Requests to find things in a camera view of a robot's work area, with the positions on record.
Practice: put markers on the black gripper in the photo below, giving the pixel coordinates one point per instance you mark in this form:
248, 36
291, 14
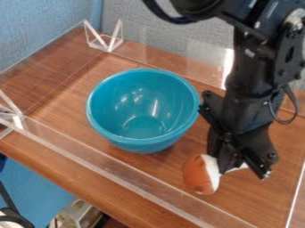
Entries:
238, 139

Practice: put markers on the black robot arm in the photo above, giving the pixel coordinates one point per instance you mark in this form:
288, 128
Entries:
269, 34

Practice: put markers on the clear acrylic left bracket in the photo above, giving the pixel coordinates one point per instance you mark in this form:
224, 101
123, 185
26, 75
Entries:
11, 114

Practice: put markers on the white object under table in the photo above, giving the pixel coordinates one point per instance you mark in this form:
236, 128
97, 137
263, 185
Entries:
78, 215

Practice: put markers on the clear acrylic back barrier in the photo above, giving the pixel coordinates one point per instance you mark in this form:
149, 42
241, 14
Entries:
206, 63

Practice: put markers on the clear acrylic barrier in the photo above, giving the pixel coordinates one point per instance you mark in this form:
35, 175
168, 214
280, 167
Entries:
131, 195
206, 63

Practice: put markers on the black stand leg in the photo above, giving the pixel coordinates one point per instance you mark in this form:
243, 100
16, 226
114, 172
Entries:
11, 219

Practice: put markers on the blue plastic bowl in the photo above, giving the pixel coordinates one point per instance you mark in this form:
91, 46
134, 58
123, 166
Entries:
142, 109

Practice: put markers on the clear acrylic corner bracket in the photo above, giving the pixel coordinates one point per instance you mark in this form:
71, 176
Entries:
102, 41

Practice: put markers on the toy mushroom brown cap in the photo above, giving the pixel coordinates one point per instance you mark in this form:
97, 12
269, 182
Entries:
201, 174

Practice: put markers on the clear acrylic front barrier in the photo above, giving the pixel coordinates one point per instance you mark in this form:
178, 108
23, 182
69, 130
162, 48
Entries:
131, 195

